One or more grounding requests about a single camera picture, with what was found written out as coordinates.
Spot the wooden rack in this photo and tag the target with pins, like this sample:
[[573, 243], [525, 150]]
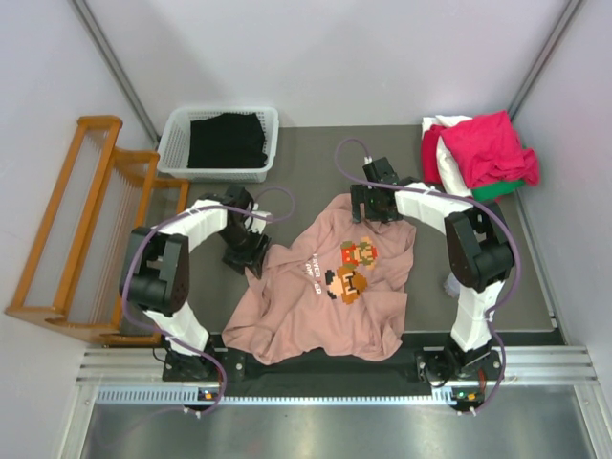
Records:
[[70, 282]]

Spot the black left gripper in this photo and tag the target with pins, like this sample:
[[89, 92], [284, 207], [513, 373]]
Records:
[[247, 250]]

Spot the green t-shirt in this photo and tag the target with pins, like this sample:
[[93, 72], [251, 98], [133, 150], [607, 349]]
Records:
[[494, 191]]

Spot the pink printed t-shirt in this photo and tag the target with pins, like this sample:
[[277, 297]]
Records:
[[339, 287]]

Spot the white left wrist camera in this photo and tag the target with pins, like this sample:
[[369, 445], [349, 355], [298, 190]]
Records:
[[257, 219]]

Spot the magenta t-shirt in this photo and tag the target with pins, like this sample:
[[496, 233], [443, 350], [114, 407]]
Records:
[[487, 150]]

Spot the white plastic basket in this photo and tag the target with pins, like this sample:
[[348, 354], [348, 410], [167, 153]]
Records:
[[174, 145]]

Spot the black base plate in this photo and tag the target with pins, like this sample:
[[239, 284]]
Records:
[[423, 361]]

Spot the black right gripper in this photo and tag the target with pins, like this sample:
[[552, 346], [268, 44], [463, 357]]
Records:
[[361, 194]]

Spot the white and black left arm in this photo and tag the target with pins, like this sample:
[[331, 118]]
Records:
[[156, 272]]

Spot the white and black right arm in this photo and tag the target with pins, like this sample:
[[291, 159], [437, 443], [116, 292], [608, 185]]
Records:
[[480, 254]]

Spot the black folded t-shirt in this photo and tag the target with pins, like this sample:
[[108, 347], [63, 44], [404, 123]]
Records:
[[227, 141]]

